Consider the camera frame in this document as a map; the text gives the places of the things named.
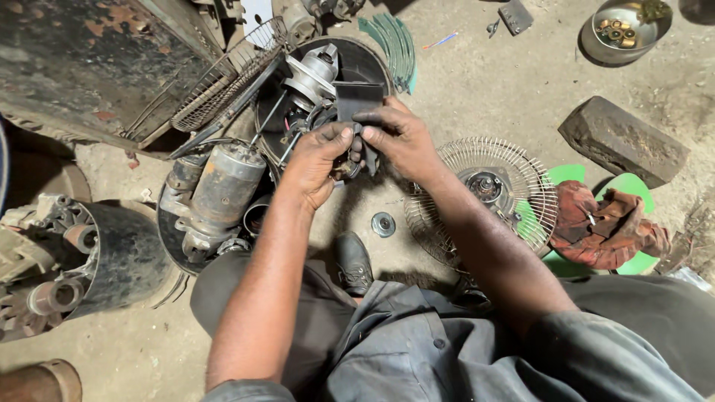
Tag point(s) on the person's black left shoe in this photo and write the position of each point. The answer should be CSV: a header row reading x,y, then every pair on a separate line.
x,y
353,262

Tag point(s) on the person's left fingers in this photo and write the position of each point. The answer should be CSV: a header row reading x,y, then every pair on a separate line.
x,y
335,133

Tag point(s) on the round metal disc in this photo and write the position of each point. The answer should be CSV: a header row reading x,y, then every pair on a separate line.
x,y
383,224

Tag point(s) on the steel bowl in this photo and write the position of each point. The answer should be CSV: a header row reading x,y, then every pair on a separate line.
x,y
600,50

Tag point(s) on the large rusty metal panel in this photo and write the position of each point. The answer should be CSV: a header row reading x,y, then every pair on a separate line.
x,y
84,61

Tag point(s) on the black metal rod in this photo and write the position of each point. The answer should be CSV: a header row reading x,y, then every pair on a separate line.
x,y
234,106

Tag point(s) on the white paper sheet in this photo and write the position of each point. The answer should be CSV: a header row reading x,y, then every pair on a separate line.
x,y
256,12

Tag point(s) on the round black tub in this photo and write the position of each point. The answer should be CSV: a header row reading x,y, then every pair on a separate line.
x,y
366,61

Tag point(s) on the black tub of alternator parts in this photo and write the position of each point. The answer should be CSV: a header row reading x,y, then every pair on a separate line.
x,y
125,257

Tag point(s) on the stack of green fan blades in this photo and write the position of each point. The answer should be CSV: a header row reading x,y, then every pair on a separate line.
x,y
394,44

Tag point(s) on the clear plastic bag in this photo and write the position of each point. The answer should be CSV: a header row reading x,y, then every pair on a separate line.
x,y
692,277

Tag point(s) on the rusty starter motor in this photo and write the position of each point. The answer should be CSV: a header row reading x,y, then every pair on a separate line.
x,y
223,195

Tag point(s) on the silver fan motor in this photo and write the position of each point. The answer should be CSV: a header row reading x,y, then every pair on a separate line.
x,y
313,75

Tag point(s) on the brown metal pipe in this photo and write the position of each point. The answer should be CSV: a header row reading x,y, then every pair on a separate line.
x,y
39,382

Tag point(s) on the green fan blade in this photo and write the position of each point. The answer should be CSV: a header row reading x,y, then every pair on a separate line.
x,y
631,187

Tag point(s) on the blue and orange pen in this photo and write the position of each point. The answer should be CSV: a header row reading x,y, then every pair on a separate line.
x,y
441,41

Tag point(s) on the person's left hand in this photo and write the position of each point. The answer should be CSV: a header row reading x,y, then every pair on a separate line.
x,y
310,162

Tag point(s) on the grey stone block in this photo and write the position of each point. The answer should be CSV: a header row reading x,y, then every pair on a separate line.
x,y
620,139

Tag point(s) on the red dirty rag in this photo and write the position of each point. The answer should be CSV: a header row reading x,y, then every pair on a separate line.
x,y
603,229

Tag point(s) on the heap of brass fittings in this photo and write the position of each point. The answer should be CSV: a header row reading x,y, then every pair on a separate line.
x,y
615,33

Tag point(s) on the black tub under starter motor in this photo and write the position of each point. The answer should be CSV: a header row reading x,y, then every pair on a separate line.
x,y
170,240

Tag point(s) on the black plastic fan housing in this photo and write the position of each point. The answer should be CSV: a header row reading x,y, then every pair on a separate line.
x,y
357,98

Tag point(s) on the person's right hand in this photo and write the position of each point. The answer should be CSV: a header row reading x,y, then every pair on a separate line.
x,y
405,139

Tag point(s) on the heap of grey motor parts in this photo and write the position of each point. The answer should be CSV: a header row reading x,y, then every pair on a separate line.
x,y
313,11

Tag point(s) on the person's grey overalls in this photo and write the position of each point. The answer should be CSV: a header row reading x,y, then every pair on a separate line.
x,y
447,352

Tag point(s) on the person's right fingers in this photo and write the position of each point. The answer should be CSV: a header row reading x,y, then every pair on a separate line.
x,y
377,118

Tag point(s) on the dark rectangular metal plate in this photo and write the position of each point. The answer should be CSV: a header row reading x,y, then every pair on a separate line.
x,y
515,17

